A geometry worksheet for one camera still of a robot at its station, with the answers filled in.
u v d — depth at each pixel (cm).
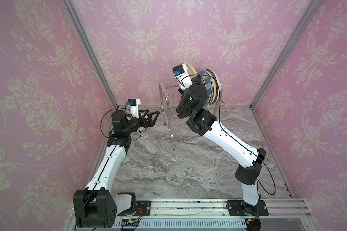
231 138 47
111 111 63
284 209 76
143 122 66
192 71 58
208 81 72
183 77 49
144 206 75
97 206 39
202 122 47
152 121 66
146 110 77
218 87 70
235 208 73
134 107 66
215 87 72
